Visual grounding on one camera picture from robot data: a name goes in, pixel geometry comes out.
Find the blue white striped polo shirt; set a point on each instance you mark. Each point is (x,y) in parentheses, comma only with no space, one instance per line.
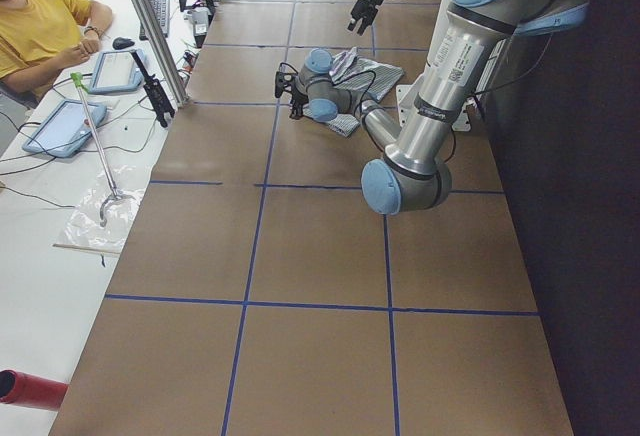
(350,71)

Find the black keyboard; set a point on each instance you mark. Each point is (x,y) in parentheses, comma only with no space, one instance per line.
(161,10)

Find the far blue teach pendant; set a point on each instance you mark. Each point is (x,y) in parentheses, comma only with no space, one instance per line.
(116,72)

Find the blue teach pendant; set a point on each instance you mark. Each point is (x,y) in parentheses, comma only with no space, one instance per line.
(116,72)
(62,133)

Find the black computer mouse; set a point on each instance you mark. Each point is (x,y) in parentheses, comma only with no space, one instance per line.
(122,43)

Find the clear plastic bag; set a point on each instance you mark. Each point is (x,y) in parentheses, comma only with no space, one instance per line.
(83,226)

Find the metal reacher grabber tool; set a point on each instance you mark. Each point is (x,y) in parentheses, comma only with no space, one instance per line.
(116,195)

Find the near blue teach pendant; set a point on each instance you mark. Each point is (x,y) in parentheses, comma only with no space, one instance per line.
(62,133)

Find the person in yellow shirt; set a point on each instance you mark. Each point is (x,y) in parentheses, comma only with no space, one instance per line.
(41,38)

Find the wooden stick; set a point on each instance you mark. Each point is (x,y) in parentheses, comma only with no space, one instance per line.
(103,251)

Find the red cylinder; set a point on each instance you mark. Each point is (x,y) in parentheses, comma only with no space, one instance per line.
(26,390)

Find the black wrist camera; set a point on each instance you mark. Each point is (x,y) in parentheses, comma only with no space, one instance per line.
(284,82)

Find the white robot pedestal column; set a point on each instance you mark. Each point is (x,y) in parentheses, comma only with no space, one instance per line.
(406,96)

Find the aluminium frame post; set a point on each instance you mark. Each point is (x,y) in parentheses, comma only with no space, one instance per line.
(161,50)

